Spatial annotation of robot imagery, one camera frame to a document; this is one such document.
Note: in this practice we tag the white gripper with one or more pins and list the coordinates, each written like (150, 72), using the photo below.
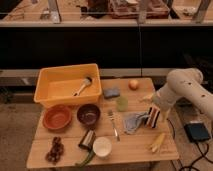
(157, 100)

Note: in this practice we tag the blue grey towel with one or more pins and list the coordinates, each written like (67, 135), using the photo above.
(132, 122)

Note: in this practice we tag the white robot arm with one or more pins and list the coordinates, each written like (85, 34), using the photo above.
(182, 83)

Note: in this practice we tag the orange bowl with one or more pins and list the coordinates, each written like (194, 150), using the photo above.
(57, 117)

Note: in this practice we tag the striped red black object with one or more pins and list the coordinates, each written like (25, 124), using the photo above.
(152, 117)

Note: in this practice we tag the orange fruit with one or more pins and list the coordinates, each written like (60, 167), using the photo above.
(133, 84)

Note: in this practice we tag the yellow corn cob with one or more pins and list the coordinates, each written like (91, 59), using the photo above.
(156, 144)

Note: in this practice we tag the green cup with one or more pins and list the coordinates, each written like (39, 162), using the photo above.
(121, 104)

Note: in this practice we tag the black power box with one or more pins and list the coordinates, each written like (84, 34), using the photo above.
(196, 132)

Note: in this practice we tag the wooden table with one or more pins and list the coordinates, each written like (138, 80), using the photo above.
(131, 149)

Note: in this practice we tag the blue sponge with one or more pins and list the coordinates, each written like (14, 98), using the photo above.
(111, 93)

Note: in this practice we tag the silver fork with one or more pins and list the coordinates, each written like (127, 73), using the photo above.
(111, 117)

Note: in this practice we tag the yellow plastic bin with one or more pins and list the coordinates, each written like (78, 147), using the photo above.
(57, 85)

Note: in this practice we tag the metal can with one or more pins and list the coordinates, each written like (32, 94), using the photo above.
(87, 140)

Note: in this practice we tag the green vegetable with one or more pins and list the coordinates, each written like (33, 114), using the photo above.
(88, 158)

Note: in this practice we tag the dark grapes bunch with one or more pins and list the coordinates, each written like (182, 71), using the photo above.
(56, 151)

